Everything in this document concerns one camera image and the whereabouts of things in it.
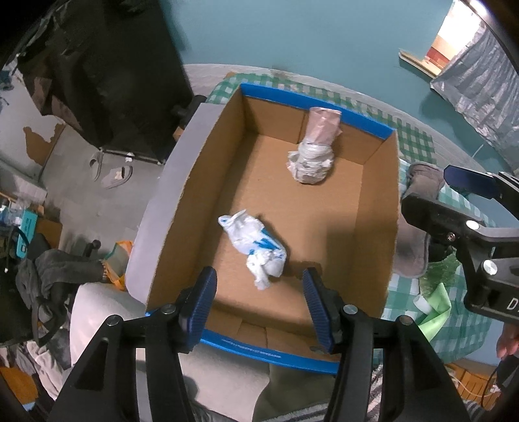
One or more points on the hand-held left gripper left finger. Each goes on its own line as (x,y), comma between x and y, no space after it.
(200,304)

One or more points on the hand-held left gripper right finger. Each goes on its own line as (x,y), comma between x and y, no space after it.
(318,310)

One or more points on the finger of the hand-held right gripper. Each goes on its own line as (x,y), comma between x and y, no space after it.
(470,181)
(438,213)

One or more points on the grey brown sock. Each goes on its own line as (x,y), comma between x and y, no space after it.
(409,249)

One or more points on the white blue plastic bag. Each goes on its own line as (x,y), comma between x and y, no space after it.
(253,243)

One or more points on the blue-sided cardboard box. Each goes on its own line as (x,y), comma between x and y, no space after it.
(284,211)

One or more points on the person's right hand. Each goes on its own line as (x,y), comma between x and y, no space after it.
(509,341)

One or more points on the grey plush slipper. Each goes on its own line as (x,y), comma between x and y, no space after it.
(423,178)

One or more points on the green checkered cloth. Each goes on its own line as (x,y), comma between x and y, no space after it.
(458,142)

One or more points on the large-check green blanket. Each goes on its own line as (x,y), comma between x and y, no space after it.
(454,332)

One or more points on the small-check green sheet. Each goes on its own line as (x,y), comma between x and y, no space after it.
(413,140)

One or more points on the person's olive trouser leg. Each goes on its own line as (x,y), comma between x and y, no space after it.
(292,391)

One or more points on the orange bag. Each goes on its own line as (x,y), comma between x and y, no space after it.
(118,259)

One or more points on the silver tarp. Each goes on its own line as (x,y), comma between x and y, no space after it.
(482,81)

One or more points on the white cushion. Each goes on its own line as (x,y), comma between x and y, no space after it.
(101,324)

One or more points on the wooden slatted crate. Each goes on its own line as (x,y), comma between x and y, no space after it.
(470,379)

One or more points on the striped cloth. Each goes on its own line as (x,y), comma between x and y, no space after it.
(479,406)

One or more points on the wooden board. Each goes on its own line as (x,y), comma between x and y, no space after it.
(417,63)

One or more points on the pink white wrapped bundle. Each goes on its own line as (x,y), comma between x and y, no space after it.
(314,154)

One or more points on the grey clothes pile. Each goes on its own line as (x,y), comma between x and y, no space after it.
(52,276)

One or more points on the grey floor sandal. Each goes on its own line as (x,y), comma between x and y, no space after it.
(95,162)
(117,175)

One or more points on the teal box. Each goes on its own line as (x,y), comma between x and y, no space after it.
(26,231)

